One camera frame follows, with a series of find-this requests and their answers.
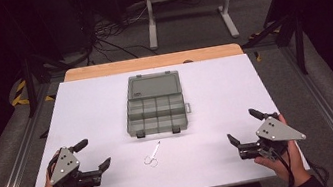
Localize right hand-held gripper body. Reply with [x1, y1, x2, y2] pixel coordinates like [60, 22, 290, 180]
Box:
[233, 111, 310, 165]

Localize black metal stand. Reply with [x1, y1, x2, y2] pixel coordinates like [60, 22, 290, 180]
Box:
[2, 0, 74, 121]
[234, 0, 314, 85]

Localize grey plastic compartment box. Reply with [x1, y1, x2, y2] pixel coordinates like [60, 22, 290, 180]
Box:
[117, 66, 196, 142]

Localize grey metal stand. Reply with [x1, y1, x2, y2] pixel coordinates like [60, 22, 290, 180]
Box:
[142, 0, 245, 53]

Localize white table mat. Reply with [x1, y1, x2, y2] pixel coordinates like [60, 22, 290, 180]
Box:
[9, 45, 312, 187]

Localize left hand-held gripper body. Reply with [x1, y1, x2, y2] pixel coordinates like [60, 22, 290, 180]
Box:
[44, 142, 105, 187]

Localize wooden table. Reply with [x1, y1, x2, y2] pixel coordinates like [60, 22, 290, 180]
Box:
[62, 41, 245, 83]

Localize black floor cables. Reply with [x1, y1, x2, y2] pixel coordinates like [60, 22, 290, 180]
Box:
[77, 4, 159, 68]

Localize person's right hand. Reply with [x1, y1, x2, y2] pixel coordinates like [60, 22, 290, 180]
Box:
[247, 110, 314, 187]

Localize small silver scissors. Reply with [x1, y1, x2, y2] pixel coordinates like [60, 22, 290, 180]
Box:
[140, 140, 165, 170]

